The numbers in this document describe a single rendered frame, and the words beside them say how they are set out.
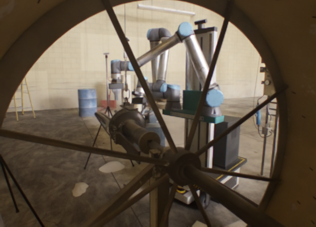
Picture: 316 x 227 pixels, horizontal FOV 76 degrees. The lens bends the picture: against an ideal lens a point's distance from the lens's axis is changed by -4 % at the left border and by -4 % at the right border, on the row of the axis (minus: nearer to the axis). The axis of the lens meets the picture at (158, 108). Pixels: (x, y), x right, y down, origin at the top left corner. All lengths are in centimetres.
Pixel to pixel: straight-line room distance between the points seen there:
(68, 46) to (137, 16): 322
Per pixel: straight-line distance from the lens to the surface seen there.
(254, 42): 120
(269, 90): 291
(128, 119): 161
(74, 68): 917
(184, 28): 180
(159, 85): 196
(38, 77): 918
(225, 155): 239
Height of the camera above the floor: 132
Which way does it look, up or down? 9 degrees down
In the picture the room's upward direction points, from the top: straight up
